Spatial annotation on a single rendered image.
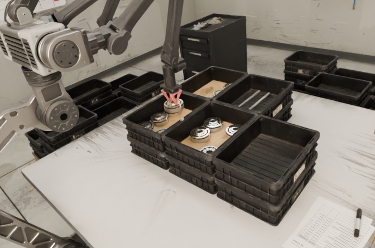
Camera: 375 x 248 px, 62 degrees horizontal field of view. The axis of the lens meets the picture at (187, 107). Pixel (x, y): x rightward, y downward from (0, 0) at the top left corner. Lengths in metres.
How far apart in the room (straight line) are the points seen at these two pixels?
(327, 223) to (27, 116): 1.29
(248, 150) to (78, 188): 0.86
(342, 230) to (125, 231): 0.85
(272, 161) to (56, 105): 0.95
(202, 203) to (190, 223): 0.12
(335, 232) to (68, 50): 1.16
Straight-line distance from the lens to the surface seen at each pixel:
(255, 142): 1.55
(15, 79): 4.38
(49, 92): 1.41
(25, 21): 1.31
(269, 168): 1.41
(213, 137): 1.59
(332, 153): 1.73
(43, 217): 2.75
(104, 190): 1.63
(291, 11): 4.90
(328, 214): 1.43
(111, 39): 1.18
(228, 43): 3.31
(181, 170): 1.52
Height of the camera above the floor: 1.75
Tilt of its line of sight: 29 degrees down
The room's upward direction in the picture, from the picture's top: 8 degrees counter-clockwise
